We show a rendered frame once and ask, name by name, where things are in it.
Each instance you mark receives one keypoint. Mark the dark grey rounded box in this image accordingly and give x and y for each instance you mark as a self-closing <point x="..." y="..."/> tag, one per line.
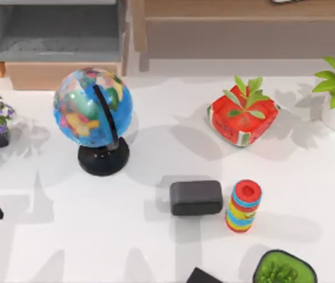
<point x="196" y="197"/>

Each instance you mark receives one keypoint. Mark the red watermelon plant pot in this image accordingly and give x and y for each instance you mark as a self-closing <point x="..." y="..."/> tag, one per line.
<point x="242" y="125"/>

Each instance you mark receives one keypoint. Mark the globe on black stand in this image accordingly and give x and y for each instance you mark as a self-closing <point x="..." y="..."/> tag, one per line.
<point x="92" y="118"/>

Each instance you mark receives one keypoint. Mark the stack of coloured rings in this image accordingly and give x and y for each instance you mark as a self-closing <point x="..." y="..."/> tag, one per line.
<point x="244" y="206"/>

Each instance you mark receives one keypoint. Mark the wooden open shelf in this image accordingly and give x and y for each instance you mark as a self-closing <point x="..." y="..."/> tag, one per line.
<point x="243" y="32"/>

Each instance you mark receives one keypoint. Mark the black flat object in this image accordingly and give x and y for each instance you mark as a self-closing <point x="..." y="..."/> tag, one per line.
<point x="202" y="277"/>

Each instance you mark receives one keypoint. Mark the pale wooden drawer front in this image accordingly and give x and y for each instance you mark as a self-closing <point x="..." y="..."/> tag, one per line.
<point x="34" y="75"/>

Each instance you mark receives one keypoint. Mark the green succulent black pot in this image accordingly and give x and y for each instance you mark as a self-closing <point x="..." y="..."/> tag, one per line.
<point x="285" y="269"/>

